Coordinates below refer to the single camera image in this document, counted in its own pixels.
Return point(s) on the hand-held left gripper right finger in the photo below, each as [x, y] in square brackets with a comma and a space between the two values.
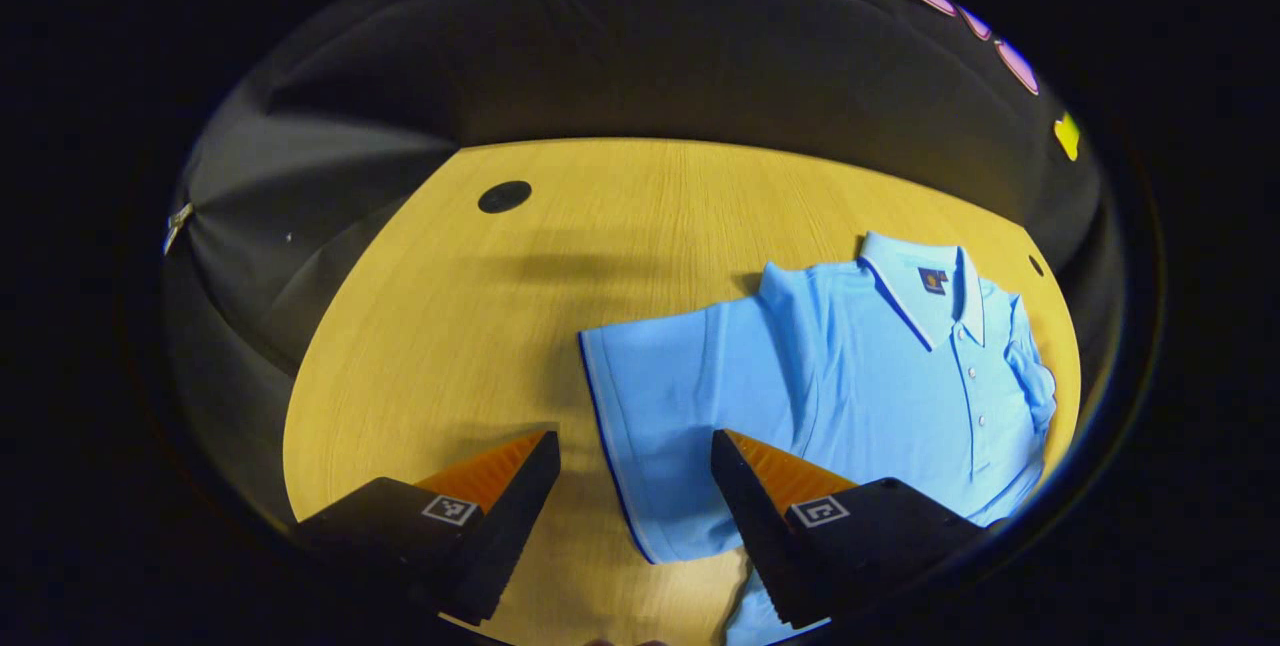
[755, 526]

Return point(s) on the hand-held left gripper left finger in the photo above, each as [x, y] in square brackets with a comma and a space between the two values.
[515, 516]

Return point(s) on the light blue T-shirt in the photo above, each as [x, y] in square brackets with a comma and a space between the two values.
[850, 376]

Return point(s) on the large black table grommet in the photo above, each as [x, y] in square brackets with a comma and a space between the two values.
[504, 196]

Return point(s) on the metal cloth clip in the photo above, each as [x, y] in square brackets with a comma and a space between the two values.
[177, 226]

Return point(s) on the black backdrop cloth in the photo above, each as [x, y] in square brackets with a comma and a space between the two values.
[650, 56]

